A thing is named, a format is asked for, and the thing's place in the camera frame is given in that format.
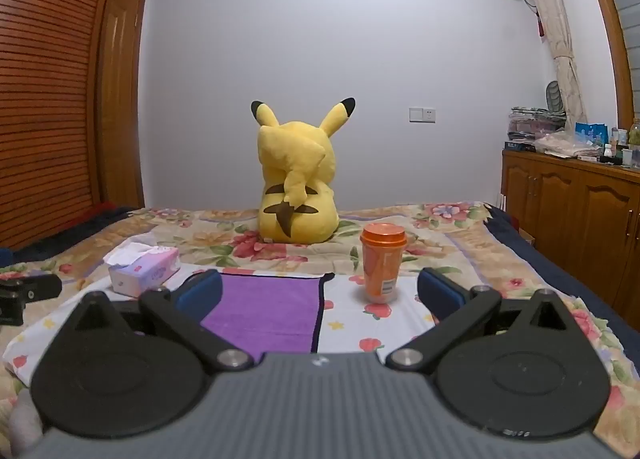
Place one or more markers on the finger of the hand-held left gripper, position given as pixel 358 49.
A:
pixel 30 289

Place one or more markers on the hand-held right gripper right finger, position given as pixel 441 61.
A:
pixel 440 293

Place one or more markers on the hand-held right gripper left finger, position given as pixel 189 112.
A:
pixel 199 295

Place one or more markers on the purple towel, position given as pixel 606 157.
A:
pixel 270 311

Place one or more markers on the pink tissue box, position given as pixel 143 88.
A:
pixel 145 271

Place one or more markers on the orange lidded cup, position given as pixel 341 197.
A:
pixel 382 264

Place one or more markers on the white fruit-print cloth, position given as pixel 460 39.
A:
pixel 350 324

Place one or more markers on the dark blue bed sheet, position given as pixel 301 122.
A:
pixel 560 269

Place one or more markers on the wooden cabinet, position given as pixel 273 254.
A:
pixel 570 219

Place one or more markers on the yellow plush toy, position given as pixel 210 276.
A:
pixel 295 174

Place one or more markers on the stack of folded cloths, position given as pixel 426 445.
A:
pixel 530 131

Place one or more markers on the pink plastic bag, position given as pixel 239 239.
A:
pixel 565 145

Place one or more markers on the wooden louvred wardrobe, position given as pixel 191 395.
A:
pixel 47 89

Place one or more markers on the wooden door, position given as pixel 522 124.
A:
pixel 120 99

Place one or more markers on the blue printed box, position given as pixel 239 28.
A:
pixel 591 134

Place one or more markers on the grey hand fan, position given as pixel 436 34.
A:
pixel 555 96

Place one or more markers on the group of small bottles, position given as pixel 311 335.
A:
pixel 622 146

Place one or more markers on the beige curtain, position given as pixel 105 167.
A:
pixel 550 14

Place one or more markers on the white wall socket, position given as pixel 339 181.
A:
pixel 422 114

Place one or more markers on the wooden window frame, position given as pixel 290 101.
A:
pixel 612 29

